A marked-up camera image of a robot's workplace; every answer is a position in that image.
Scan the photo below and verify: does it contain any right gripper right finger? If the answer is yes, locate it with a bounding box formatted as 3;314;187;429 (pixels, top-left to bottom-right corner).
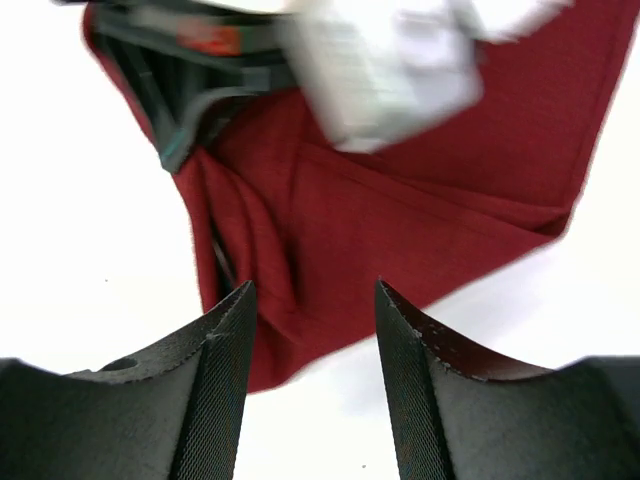
375;282;639;480

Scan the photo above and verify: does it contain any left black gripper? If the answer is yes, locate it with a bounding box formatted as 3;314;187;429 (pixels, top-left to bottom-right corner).
83;1;297;173

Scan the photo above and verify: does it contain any dark red cloth napkin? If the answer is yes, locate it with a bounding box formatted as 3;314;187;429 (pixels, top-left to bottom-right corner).
79;0;636;396

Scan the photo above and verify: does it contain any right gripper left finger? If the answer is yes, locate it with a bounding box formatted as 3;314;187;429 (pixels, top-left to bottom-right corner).
1;282;256;480

